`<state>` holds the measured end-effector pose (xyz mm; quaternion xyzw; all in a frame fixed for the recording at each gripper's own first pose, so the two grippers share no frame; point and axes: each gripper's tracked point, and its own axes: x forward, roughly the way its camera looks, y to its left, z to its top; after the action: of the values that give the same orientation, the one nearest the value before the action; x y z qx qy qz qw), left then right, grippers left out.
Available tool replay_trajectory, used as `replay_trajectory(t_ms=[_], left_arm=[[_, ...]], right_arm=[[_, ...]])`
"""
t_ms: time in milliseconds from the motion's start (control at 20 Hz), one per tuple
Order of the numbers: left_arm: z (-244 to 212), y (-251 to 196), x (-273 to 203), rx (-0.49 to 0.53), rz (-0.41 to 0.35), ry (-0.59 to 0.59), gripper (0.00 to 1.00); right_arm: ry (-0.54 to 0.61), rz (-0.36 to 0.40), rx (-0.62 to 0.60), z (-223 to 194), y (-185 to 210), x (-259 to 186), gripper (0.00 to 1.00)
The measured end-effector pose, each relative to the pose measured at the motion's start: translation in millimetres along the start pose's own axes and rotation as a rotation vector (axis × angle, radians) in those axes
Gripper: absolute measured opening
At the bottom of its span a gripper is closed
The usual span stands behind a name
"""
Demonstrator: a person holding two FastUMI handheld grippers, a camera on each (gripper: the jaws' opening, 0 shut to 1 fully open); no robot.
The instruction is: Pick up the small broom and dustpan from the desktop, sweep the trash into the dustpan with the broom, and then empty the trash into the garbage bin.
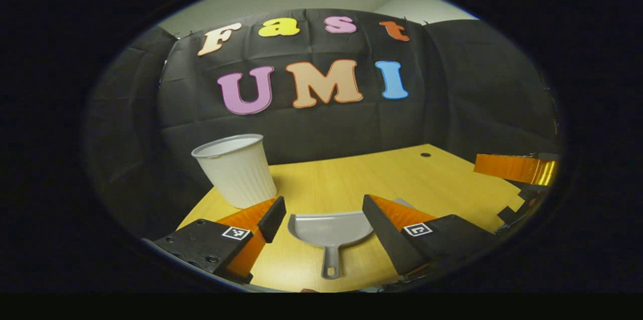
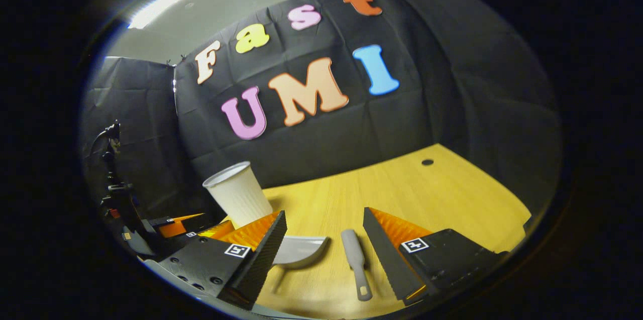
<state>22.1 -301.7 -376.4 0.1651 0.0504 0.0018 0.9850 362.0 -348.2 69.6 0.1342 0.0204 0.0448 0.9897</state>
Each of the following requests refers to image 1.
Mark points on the white ribbed garbage bin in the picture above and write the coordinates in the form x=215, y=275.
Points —
x=238, y=174

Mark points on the small grey broom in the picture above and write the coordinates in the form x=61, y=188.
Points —
x=403, y=203

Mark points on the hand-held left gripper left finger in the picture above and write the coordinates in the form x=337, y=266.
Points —
x=273, y=219

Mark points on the grey plastic dustpan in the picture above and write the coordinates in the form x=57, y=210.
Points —
x=329, y=229

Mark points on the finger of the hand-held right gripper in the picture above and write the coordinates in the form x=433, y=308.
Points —
x=512, y=168
x=527, y=195

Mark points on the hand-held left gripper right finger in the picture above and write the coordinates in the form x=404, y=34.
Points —
x=389, y=239

